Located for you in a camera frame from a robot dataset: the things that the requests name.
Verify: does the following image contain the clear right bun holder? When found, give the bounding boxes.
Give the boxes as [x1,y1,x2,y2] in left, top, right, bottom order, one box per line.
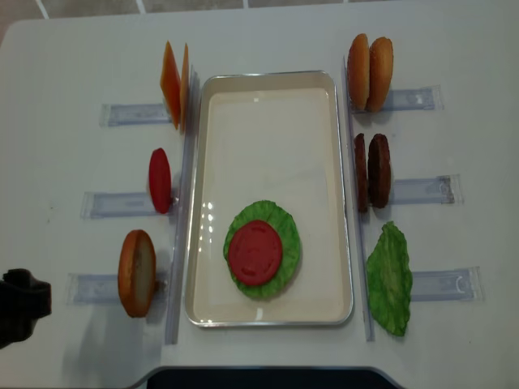
[350,83,444,114]

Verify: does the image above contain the rear orange cheese slice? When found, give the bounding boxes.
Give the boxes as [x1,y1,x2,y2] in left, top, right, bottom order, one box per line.
[180,44,189,132]

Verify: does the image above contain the inner brown meat patty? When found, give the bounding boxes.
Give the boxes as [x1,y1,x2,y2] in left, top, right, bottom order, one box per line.
[354,133,368,213]

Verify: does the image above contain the green lettuce leaf on tray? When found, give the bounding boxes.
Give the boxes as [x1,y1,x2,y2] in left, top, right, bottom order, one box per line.
[223,200,301,300]

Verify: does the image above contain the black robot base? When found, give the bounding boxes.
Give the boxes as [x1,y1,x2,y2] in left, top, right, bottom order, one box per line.
[147,367,397,389]

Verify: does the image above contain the clear left bun holder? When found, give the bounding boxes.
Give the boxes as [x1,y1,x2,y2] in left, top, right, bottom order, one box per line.
[66,271,168,306]

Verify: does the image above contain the outer bread bun slice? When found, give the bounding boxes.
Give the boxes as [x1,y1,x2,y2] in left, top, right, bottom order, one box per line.
[366,36,393,113]

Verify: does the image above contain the clear patty holder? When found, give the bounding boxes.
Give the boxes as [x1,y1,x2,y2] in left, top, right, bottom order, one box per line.
[388,174,464,205]

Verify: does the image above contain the clear acrylic rail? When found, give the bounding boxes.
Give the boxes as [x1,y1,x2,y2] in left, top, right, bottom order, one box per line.
[342,55,375,342]
[165,66,200,345]

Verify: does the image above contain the clear lettuce holder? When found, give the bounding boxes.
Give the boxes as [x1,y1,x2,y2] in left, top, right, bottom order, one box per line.
[411,267,484,302]

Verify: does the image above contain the clear tomato holder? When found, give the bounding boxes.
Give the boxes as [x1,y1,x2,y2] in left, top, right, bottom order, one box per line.
[80,192,161,219]

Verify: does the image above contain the green lettuce leaf in holder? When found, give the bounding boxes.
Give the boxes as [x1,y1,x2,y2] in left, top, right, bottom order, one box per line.
[367,221,413,336]

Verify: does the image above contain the right clear acrylic rail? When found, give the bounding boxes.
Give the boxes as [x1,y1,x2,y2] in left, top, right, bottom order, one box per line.
[342,55,375,342]

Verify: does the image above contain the front orange cheese slice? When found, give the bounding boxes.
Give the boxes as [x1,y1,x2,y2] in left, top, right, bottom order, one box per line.
[160,41,181,129]

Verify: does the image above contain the bun slice in left holder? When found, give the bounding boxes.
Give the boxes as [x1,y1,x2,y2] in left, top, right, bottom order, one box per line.
[118,229,157,318]

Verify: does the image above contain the outer brown meat patty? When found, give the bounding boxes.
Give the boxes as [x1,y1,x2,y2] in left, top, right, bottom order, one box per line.
[368,134,392,208]

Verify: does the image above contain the clear bun holder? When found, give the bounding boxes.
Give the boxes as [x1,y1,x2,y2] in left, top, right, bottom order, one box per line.
[66,271,168,306]
[350,83,444,114]

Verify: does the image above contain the orange cheese slice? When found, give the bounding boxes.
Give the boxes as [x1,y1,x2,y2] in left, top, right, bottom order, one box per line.
[160,41,181,129]
[180,44,189,132]

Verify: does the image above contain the white rectangular tray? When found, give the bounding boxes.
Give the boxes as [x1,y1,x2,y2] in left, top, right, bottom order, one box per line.
[185,71,354,327]

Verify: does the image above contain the brown meat patty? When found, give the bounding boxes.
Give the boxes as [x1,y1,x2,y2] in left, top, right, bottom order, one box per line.
[368,134,392,208]
[354,133,368,213]

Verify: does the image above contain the clear cheese holder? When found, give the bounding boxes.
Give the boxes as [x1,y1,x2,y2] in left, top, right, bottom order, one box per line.
[99,104,171,127]

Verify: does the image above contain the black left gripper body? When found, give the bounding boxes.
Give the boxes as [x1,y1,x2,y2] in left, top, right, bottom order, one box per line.
[0,268,52,348]

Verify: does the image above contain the left clear acrylic rail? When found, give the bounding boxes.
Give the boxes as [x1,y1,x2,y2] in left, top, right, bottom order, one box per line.
[165,66,200,345]

